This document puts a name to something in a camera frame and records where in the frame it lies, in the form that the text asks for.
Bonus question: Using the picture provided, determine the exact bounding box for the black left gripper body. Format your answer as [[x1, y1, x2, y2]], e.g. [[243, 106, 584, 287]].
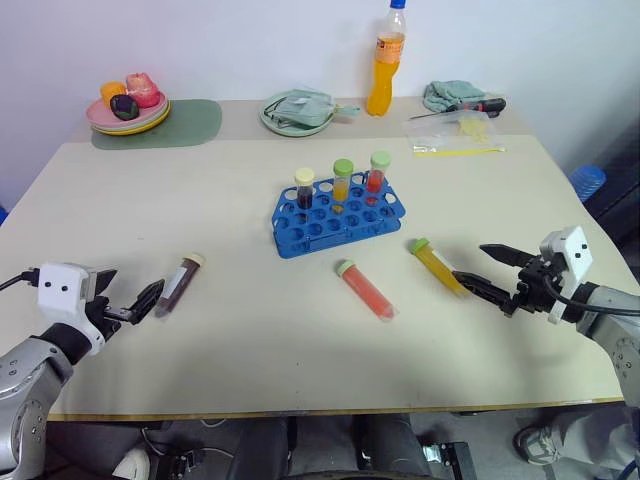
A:
[[81, 269, 124, 345]]

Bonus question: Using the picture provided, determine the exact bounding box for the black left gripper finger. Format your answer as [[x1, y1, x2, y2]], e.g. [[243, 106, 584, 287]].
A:
[[97, 269, 119, 302], [119, 278, 167, 327]]

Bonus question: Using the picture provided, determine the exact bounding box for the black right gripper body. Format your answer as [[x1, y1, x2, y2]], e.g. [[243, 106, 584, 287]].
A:
[[501, 254, 566, 317]]

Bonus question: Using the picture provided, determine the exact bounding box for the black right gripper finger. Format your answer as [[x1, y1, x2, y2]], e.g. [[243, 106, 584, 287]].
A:
[[478, 243, 539, 270], [451, 270, 517, 308]]

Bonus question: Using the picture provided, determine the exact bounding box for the dark liquid tube cream cap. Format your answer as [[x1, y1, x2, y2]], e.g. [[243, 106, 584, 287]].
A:
[[153, 251, 208, 320], [294, 168, 316, 211]]

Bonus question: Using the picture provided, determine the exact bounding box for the yellow liquid tube green cap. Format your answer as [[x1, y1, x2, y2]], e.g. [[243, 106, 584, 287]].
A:
[[332, 158, 355, 204], [408, 237, 472, 300]]

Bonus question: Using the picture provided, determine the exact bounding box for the red liquid tube green cap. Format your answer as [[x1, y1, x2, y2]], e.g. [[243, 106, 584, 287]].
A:
[[366, 150, 392, 196], [335, 257, 404, 323]]

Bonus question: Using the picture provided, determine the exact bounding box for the blue test tube rack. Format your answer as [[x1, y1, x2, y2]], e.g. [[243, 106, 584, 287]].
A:
[[271, 172, 408, 260]]

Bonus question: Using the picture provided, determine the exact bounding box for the blue ribbed container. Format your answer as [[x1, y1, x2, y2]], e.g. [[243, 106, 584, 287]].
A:
[[569, 164, 608, 204]]

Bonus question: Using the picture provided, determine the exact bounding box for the black furniture piece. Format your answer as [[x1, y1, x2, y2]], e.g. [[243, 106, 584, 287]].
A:
[[588, 127, 640, 254]]

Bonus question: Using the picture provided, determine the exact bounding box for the clear zip bag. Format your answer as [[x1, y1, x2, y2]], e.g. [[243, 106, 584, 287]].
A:
[[401, 115, 508, 158]]

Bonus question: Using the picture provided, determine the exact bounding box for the white shoe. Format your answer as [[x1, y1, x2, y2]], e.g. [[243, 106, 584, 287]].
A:
[[113, 446, 151, 480]]

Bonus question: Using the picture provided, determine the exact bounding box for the black red screwdriver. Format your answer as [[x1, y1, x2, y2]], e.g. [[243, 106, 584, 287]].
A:
[[409, 97, 508, 122]]

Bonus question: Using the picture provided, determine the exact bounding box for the grey white sneaker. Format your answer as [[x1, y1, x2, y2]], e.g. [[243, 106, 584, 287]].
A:
[[513, 423, 562, 467]]

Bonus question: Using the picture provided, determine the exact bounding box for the grey trouser leg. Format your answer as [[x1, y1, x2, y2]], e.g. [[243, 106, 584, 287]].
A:
[[543, 402, 640, 480]]

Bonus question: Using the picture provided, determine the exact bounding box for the yellow plate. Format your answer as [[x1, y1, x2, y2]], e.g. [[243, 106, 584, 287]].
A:
[[89, 99, 172, 136]]

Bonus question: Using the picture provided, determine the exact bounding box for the pink plate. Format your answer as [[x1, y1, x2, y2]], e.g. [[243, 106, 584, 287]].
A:
[[85, 91, 168, 129]]

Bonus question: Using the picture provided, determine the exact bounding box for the teal cloth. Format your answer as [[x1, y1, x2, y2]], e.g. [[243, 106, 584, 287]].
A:
[[422, 79, 488, 114]]

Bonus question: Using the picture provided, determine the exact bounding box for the purple toy eggplant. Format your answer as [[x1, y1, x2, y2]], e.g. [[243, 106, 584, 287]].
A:
[[109, 94, 141, 122]]

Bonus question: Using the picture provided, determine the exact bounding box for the green placemat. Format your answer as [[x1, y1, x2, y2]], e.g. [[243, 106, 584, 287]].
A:
[[90, 98, 224, 151]]

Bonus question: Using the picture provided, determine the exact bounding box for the orange toy fruit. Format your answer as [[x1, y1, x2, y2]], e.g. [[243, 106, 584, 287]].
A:
[[99, 81, 128, 105]]

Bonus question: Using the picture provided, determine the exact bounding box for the pink toy fruit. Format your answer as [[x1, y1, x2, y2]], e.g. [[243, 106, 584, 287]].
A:
[[124, 72, 163, 109]]

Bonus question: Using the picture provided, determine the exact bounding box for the orange soda plastic bottle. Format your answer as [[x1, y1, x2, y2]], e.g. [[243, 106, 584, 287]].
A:
[[365, 0, 408, 118]]

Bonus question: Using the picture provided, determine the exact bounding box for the light green plate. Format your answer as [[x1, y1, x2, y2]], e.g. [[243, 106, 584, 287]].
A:
[[258, 90, 336, 138]]

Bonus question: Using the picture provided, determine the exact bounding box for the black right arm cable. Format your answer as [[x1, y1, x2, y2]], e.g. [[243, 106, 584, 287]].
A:
[[543, 274, 640, 317]]

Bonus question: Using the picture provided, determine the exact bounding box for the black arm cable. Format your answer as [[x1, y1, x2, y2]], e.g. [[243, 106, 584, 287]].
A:
[[543, 274, 640, 317], [0, 268, 41, 292]]

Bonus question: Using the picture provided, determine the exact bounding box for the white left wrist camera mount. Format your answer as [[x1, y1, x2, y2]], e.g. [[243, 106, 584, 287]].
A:
[[36, 261, 105, 357]]

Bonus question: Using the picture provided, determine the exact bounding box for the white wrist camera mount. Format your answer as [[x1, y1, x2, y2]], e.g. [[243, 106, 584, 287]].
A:
[[538, 225, 594, 324], [36, 261, 105, 357]]

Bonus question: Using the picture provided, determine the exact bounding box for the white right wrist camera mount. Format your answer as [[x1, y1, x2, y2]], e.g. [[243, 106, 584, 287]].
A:
[[538, 225, 594, 324]]

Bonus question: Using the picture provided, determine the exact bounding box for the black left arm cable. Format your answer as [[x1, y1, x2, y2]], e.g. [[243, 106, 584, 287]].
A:
[[0, 268, 41, 292]]

